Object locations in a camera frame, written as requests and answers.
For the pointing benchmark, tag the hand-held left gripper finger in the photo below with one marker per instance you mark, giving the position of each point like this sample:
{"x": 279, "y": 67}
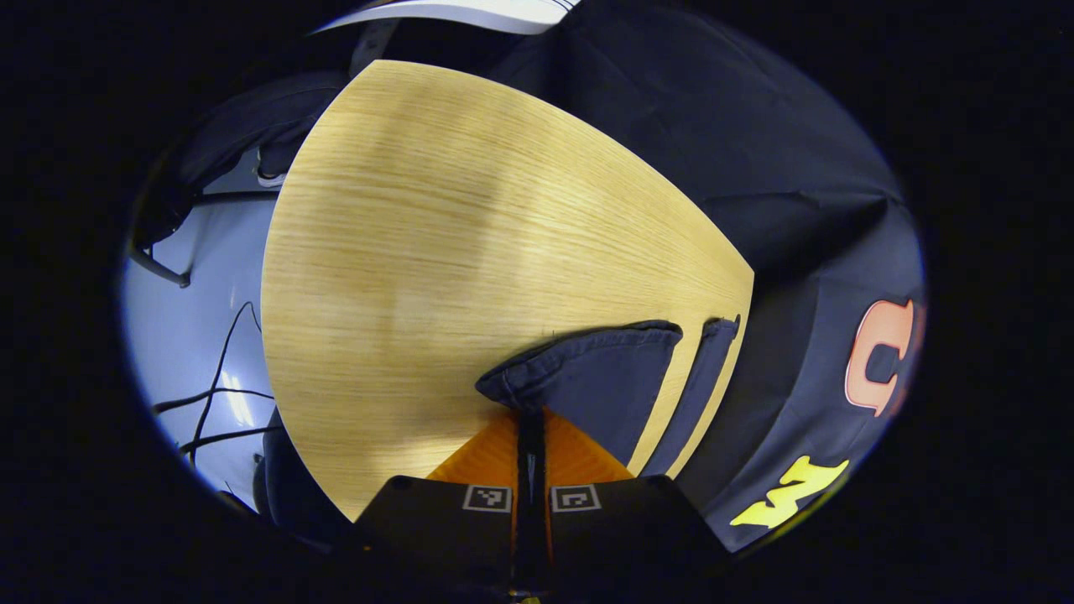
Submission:
{"x": 523, "y": 470}
{"x": 538, "y": 470}

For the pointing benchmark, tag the dark grey jeans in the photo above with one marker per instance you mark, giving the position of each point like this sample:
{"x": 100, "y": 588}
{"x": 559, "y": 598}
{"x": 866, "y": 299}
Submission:
{"x": 604, "y": 386}

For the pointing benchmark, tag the black metal tube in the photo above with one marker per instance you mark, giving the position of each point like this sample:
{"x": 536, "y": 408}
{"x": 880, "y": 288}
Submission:
{"x": 155, "y": 268}

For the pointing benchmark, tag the dark cloth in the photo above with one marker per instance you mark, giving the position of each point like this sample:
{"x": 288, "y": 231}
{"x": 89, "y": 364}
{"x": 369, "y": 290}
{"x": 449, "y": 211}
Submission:
{"x": 252, "y": 126}

